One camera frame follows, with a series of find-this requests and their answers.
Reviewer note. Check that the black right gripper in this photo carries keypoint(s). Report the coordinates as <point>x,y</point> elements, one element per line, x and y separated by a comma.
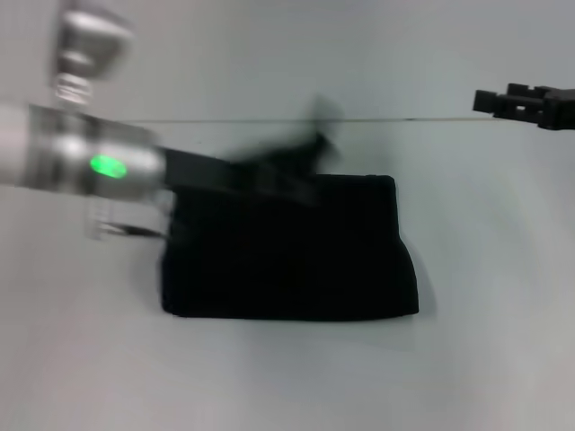
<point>559,108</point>

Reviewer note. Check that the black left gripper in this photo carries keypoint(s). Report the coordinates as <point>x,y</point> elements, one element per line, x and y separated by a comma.
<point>211,173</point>

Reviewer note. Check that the black shirt with pink print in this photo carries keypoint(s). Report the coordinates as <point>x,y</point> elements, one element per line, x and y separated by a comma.
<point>292,251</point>

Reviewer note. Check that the small metal left wrist connector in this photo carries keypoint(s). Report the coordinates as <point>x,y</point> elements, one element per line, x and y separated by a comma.
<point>98,217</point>

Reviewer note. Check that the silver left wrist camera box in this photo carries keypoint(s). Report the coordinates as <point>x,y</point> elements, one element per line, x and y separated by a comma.
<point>92,40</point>

